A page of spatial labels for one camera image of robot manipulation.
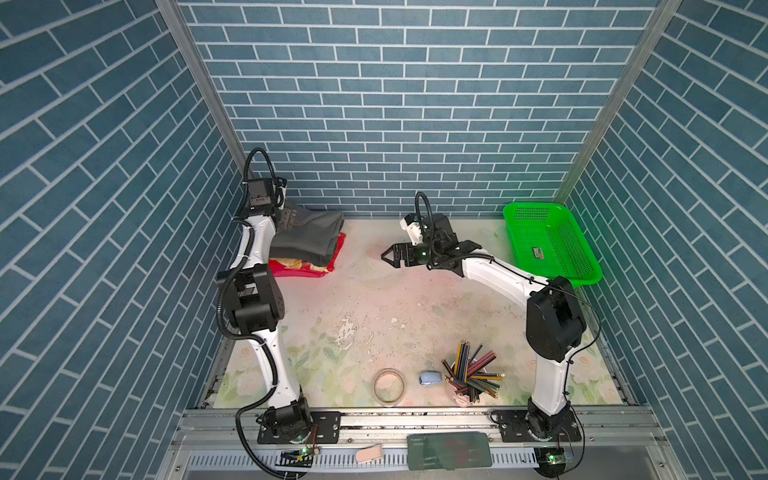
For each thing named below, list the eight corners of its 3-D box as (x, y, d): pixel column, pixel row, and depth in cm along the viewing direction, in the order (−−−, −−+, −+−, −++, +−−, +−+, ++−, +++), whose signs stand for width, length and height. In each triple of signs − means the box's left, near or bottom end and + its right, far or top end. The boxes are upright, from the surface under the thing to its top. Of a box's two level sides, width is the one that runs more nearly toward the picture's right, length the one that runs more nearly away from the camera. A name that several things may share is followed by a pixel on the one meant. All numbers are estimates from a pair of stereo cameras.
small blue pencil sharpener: (419, 385, 82) (420, 381, 79) (419, 377, 84) (420, 372, 81) (440, 385, 82) (441, 381, 79) (439, 377, 84) (441, 372, 81)
